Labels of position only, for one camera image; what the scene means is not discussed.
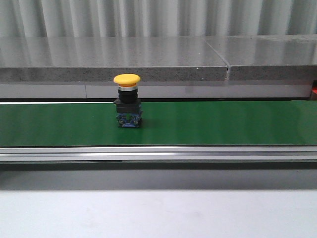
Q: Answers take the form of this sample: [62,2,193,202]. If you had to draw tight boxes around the grey stone slab right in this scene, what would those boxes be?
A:
[205,35,317,82]

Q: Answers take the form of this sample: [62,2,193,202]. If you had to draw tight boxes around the grey stone slab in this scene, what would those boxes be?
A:
[205,35,317,82]
[0,37,227,82]

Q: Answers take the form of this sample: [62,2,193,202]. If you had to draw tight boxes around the green conveyor belt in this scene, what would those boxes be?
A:
[0,100,317,147]

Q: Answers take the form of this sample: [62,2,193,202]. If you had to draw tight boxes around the grey stone slab left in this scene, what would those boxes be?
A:
[0,37,227,82]

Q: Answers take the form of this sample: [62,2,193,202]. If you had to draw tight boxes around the white panel under slabs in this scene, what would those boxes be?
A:
[0,80,313,99]

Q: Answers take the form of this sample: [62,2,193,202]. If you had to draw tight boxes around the red object behind conveyor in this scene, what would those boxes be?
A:
[309,80,317,101]

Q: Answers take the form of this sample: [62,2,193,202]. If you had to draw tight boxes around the white curtain backdrop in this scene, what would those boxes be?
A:
[0,0,317,37]

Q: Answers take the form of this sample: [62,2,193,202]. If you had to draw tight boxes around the aluminium conveyor side rail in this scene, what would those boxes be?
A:
[0,145,317,164]

